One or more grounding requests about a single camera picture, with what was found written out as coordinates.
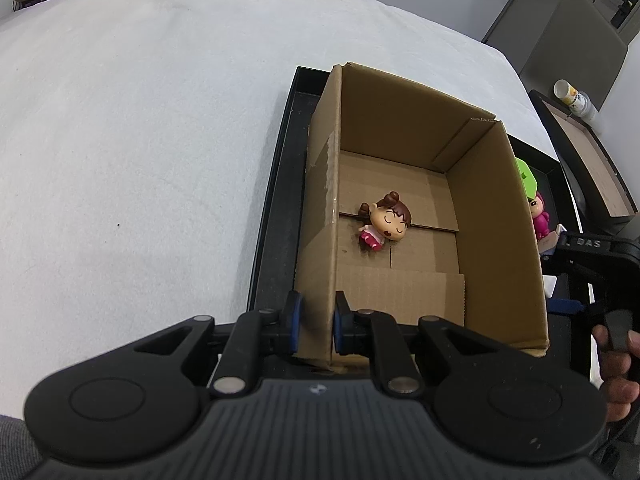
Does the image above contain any brown cardboard box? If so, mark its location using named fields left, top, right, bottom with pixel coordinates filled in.
left=292, top=61, right=551, bottom=373

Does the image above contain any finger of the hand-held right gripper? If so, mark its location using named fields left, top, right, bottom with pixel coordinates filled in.
left=546, top=299, right=602, bottom=316

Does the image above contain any person's right hand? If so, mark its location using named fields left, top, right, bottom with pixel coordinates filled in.
left=592, top=326, right=640, bottom=424

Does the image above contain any white plastic bottle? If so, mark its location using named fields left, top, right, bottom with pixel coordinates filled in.
left=553, top=79, right=598, bottom=122

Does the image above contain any grey clothing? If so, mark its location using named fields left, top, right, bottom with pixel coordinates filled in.
left=0, top=414, right=46, bottom=480

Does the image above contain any grey cabinet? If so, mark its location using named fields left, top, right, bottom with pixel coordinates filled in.
left=482, top=0, right=628, bottom=111

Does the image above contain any pink figurine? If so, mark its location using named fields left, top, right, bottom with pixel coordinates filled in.
left=529, top=191, right=552, bottom=256

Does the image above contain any black door handle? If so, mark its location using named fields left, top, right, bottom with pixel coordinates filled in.
left=606, top=0, right=629, bottom=29

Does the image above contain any green hexagonal toy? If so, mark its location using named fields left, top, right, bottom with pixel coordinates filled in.
left=514, top=156, right=540, bottom=206

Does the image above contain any brown-haired doll figurine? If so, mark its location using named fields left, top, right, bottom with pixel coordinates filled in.
left=357, top=191, right=412, bottom=251

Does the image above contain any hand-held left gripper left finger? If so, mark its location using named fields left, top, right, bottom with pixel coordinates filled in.
left=127, top=290, right=303, bottom=396

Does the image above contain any black tray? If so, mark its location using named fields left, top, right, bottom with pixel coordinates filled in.
left=247, top=65, right=601, bottom=391

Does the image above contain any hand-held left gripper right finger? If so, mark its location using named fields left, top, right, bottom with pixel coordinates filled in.
left=332, top=290, right=501, bottom=396

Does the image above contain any black-edged wooden box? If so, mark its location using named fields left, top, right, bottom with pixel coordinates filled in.
left=529, top=89, right=636, bottom=222

